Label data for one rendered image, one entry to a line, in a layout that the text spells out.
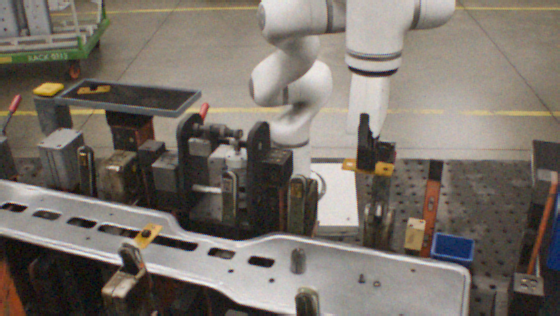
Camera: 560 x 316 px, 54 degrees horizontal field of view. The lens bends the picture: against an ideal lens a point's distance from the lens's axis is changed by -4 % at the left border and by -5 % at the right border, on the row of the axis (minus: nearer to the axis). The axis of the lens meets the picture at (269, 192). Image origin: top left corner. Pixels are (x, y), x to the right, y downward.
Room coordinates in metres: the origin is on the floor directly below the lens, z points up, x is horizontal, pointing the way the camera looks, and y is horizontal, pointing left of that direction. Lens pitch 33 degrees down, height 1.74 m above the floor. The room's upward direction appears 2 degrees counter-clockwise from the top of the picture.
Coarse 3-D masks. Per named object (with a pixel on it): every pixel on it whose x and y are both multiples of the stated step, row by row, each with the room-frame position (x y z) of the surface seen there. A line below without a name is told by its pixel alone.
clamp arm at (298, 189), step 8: (296, 176) 1.03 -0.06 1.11; (304, 176) 1.03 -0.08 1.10; (296, 184) 1.02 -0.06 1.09; (304, 184) 1.02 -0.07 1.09; (296, 192) 1.01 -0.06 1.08; (304, 192) 1.01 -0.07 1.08; (296, 200) 1.01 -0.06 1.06; (304, 200) 1.01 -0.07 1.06; (288, 208) 1.02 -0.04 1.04; (296, 208) 1.01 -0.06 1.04; (304, 208) 1.01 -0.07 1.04; (288, 216) 1.01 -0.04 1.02; (296, 216) 1.01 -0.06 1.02; (304, 216) 1.01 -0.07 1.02; (288, 224) 1.01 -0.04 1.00; (296, 224) 1.00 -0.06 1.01; (304, 224) 1.01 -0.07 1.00; (296, 232) 1.00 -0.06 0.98
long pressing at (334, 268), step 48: (0, 192) 1.19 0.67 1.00; (48, 192) 1.18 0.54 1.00; (48, 240) 0.98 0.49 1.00; (96, 240) 0.98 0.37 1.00; (192, 240) 0.96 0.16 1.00; (288, 240) 0.95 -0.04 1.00; (240, 288) 0.81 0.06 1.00; (288, 288) 0.81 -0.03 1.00; (336, 288) 0.80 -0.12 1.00; (384, 288) 0.79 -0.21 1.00; (432, 288) 0.78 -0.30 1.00
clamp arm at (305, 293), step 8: (304, 288) 0.67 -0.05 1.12; (312, 288) 0.67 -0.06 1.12; (296, 296) 0.67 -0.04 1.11; (304, 296) 0.67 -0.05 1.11; (312, 296) 0.66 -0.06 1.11; (296, 304) 0.67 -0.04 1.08; (304, 304) 0.67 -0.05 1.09; (312, 304) 0.66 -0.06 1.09; (296, 312) 0.68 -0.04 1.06; (304, 312) 0.67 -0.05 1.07; (312, 312) 0.67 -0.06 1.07; (320, 312) 0.69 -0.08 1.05
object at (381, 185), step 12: (384, 144) 0.97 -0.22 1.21; (384, 156) 0.93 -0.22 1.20; (372, 180) 0.95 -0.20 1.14; (384, 180) 0.95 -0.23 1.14; (372, 192) 0.95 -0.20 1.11; (384, 192) 0.95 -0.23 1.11; (372, 204) 0.94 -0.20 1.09; (384, 204) 0.94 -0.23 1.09; (372, 216) 0.94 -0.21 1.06; (384, 216) 0.93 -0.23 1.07
